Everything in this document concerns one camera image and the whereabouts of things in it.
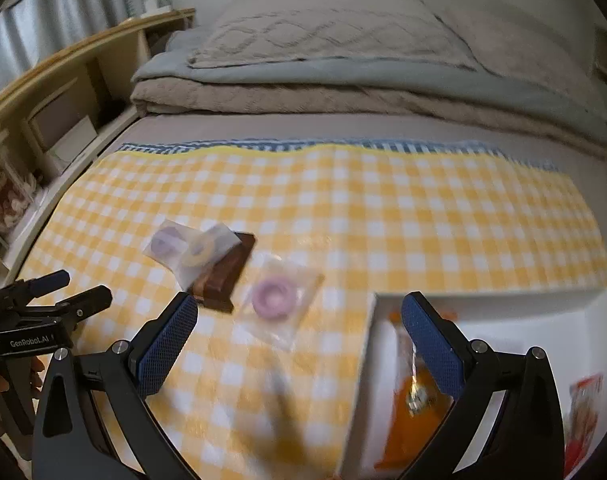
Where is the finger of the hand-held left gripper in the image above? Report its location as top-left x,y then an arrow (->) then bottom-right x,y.
0,269 -> 70,311
18,285 -> 113,331

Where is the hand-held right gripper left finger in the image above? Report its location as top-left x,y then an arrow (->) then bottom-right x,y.
32,292 -> 200,480

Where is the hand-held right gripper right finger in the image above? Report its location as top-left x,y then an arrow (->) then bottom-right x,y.
401,291 -> 567,480

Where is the white cardboard box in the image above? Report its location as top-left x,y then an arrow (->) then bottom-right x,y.
333,285 -> 607,480

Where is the brown chocolate bar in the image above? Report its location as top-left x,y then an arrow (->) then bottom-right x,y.
188,231 -> 256,315

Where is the purple ring candy packet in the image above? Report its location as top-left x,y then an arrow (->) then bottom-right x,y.
236,255 -> 325,351
142,220 -> 201,273

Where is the orange snack bar packet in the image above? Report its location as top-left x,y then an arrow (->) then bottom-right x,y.
376,310 -> 457,468

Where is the yellow ring candy packet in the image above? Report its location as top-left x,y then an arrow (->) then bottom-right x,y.
176,222 -> 241,291

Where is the red snack packet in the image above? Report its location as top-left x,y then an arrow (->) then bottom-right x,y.
566,372 -> 604,476

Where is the framed picture in shelf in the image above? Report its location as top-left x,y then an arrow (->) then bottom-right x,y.
0,157 -> 39,241

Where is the yellow checkered cloth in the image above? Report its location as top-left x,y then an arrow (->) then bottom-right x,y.
13,140 -> 607,480

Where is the white box in shelf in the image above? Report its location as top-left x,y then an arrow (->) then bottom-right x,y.
48,115 -> 101,161

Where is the wooden bedside shelf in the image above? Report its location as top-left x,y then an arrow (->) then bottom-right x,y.
0,7 -> 196,281

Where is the grey curtain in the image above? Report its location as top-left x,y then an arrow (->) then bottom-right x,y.
0,0 -> 129,106

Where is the beige folded blanket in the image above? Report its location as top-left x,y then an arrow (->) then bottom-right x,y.
130,80 -> 607,161

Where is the grey folded blanket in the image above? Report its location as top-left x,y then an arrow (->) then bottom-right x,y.
132,27 -> 607,126

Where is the beige knitted pillow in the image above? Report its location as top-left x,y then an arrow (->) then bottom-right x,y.
188,0 -> 479,71
423,2 -> 599,106

